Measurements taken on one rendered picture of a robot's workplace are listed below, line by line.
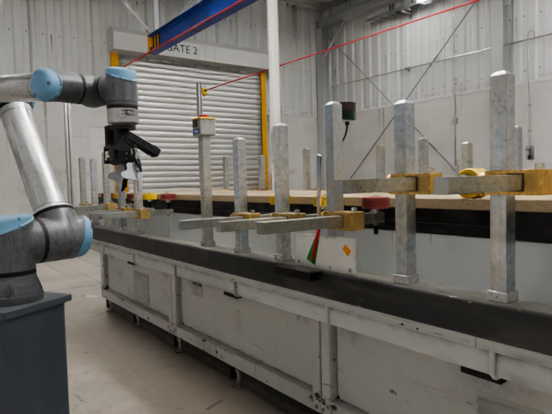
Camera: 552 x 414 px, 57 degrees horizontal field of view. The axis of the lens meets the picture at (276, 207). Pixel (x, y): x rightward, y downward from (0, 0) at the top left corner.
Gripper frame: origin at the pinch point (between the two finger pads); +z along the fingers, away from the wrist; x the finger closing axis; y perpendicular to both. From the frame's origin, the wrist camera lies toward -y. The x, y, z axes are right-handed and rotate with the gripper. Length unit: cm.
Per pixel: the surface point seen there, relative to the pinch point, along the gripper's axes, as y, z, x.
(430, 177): -41, -2, 77
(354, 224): -42, 10, 52
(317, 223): -32, 9, 48
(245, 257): -39.1, 24.3, 0.6
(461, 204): -63, 5, 70
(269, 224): -16, 8, 48
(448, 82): -750, -173, -416
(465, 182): -22, -1, 98
